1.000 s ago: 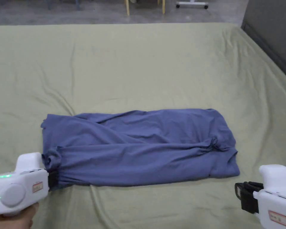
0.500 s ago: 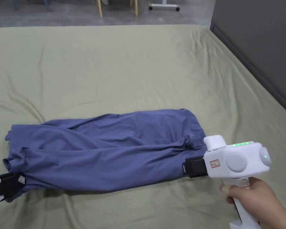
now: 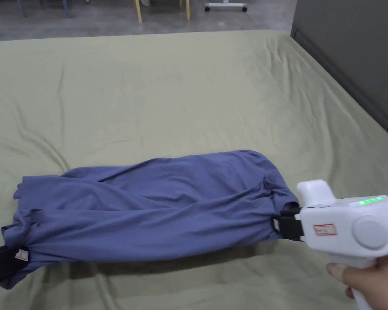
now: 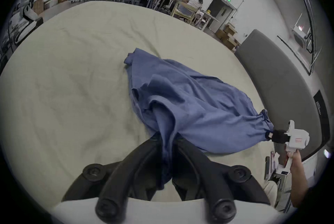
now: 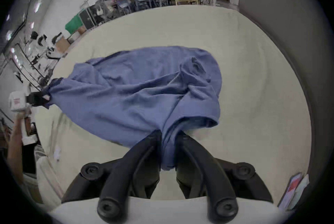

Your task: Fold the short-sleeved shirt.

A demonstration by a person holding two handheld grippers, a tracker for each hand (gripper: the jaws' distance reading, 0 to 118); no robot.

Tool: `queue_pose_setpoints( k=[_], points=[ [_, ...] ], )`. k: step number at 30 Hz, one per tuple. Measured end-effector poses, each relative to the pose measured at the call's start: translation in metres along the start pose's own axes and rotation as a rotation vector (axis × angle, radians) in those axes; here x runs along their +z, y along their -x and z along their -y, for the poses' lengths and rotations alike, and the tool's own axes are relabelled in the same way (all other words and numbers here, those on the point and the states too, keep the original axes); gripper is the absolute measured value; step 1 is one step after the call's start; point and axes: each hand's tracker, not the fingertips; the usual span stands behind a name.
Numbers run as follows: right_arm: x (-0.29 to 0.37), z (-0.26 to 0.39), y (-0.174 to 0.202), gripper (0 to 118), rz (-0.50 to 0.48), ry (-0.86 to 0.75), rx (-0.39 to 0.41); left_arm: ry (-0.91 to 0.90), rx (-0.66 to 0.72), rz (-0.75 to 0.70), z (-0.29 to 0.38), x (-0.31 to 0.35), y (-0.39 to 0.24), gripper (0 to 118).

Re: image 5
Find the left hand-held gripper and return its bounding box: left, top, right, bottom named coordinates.
left=9, top=91, right=51, bottom=113

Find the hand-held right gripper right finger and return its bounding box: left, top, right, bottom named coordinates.
left=175, top=131, right=273, bottom=223

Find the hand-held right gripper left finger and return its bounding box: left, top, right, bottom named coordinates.
left=61, top=130, right=162, bottom=223

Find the blue shirt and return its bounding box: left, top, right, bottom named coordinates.
left=42, top=46, right=222, bottom=171

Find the person's left forearm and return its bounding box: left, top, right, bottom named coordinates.
left=7, top=117, right=26, bottom=185

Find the person's left hand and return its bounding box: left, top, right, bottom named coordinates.
left=19, top=109, right=33, bottom=125

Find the brown carton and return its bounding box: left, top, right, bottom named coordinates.
left=55, top=36, right=70, bottom=53

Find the green box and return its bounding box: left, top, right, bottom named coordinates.
left=65, top=15, right=84, bottom=35

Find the bed with beige sheet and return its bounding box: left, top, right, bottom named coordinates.
left=34, top=5, right=312, bottom=218

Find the black equipment case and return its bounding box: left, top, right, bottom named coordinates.
left=79, top=6, right=99, bottom=30

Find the white card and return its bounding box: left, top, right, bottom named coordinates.
left=287, top=174, right=310, bottom=211

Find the blue chair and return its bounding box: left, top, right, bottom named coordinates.
left=133, top=0, right=157, bottom=11

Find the grey padded headboard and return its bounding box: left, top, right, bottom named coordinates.
left=239, top=0, right=332, bottom=187

